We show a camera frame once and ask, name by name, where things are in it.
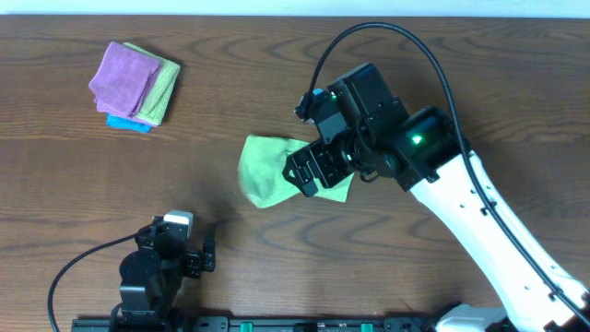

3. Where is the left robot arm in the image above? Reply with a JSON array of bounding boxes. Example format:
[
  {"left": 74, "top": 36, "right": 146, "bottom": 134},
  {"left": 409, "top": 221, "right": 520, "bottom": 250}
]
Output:
[{"left": 108, "top": 211, "right": 216, "bottom": 332}]

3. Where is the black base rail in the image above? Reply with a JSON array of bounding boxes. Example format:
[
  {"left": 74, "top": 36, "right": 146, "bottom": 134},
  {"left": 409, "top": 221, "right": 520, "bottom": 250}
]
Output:
[{"left": 71, "top": 316, "right": 434, "bottom": 332}]

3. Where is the purple folded cloth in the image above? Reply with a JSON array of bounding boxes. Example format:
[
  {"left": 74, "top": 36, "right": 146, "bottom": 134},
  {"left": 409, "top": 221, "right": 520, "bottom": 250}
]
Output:
[{"left": 88, "top": 41, "right": 161, "bottom": 118}]

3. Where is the light green microfiber cloth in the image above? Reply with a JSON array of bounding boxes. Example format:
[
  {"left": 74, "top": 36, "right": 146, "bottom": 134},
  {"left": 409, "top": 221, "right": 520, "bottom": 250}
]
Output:
[{"left": 237, "top": 134, "right": 356, "bottom": 209}]

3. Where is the blue folded cloth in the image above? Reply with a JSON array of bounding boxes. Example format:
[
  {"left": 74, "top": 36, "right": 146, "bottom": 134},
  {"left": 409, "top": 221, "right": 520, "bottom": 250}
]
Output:
[{"left": 106, "top": 113, "right": 152, "bottom": 133}]

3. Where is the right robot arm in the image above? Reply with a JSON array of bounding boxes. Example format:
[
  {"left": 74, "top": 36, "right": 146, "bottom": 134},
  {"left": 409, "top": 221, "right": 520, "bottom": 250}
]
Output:
[{"left": 283, "top": 64, "right": 589, "bottom": 331}]

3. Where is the green folded cloth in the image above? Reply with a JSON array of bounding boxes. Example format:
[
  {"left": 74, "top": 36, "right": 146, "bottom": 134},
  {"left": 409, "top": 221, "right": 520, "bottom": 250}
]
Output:
[{"left": 124, "top": 42, "right": 180, "bottom": 126}]

